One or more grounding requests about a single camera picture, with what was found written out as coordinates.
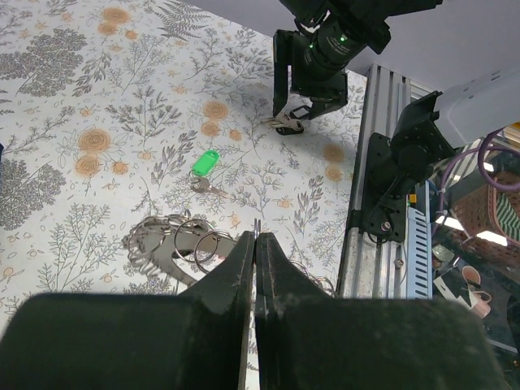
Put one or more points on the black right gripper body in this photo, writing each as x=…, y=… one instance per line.
x=299, y=68

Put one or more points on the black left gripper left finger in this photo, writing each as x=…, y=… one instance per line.
x=195, y=340

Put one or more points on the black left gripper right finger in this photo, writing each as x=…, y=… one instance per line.
x=309, y=340

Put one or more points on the steel disc with keyrings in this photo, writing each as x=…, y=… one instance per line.
x=178, y=252

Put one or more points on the green key tag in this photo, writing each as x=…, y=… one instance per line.
x=200, y=183

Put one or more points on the silver key black tag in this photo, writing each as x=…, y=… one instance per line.
x=289, y=122

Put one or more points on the aluminium mounting rail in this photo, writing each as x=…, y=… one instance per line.
x=373, y=258

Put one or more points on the white slotted cable duct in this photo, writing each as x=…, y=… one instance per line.
x=419, y=273

